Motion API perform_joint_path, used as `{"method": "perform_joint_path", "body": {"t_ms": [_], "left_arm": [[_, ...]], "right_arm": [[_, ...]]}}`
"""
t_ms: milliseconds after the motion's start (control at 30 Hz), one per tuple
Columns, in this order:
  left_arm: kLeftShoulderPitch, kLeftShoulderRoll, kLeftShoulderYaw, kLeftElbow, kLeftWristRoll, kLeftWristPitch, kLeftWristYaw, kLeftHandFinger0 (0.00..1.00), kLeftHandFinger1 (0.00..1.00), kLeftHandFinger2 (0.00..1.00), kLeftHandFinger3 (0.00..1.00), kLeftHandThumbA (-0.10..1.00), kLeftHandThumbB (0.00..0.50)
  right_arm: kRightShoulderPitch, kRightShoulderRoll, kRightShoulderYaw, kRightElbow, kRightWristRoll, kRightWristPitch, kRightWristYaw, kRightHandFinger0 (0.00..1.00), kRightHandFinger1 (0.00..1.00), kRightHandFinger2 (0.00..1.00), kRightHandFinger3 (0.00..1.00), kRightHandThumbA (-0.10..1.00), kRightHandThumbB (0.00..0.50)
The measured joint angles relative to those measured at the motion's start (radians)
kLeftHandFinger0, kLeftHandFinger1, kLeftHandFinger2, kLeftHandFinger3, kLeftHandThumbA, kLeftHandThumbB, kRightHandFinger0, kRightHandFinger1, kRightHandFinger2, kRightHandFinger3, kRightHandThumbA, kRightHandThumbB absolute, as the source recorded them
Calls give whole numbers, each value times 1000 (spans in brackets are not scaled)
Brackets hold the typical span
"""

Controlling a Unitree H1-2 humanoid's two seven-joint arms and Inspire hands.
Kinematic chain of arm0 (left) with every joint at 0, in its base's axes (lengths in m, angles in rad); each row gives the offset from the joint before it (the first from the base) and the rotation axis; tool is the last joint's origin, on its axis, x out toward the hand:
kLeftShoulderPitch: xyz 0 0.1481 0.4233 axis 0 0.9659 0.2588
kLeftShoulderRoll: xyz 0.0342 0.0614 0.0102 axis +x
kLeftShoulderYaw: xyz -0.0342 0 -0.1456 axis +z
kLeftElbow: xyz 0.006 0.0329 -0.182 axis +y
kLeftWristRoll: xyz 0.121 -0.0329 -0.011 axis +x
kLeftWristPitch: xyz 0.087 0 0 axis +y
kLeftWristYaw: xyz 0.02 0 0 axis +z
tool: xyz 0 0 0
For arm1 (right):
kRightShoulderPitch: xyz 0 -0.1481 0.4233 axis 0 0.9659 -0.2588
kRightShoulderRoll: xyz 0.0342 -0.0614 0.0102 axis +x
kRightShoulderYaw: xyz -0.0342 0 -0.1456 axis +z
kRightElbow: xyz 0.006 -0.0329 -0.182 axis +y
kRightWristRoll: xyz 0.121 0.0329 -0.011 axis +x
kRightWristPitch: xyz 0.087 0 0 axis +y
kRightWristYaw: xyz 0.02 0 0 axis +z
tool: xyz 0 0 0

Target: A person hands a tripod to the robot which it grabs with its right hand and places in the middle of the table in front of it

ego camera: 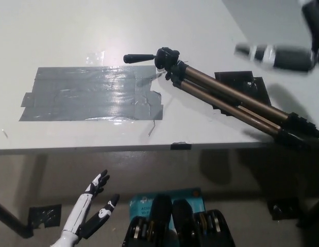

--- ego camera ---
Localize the black tape patch on desk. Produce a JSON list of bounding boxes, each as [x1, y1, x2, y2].
[[214, 70, 272, 116]]

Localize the black robot torso blocks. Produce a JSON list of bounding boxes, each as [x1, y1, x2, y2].
[[122, 194, 237, 247]]

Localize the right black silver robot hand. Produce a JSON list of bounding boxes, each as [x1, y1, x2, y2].
[[233, 0, 319, 73]]

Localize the small black tape strip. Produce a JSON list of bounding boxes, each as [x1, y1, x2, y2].
[[170, 140, 191, 151]]

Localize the teal cardboard router box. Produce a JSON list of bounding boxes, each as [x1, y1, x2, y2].
[[129, 187, 207, 230]]

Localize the bronze and black camera tripod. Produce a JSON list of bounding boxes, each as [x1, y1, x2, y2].
[[123, 46, 319, 149]]

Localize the black floor tape patch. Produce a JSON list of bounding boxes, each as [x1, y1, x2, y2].
[[28, 204, 62, 229], [267, 197, 301, 221]]

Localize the grey duct tape patch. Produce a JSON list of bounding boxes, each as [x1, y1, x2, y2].
[[19, 66, 164, 121]]

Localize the clear shiny tape patch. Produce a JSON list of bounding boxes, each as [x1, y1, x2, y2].
[[86, 51, 106, 65]]

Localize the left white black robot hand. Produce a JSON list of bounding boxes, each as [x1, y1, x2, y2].
[[61, 169, 121, 239]]

